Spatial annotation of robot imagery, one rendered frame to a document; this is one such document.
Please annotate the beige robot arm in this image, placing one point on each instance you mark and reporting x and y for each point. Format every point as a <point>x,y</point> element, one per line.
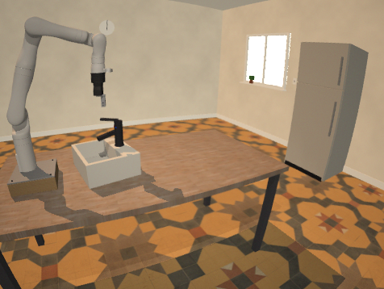
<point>17,116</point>

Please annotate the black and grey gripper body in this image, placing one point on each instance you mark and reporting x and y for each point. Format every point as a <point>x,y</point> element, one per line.
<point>98,77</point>

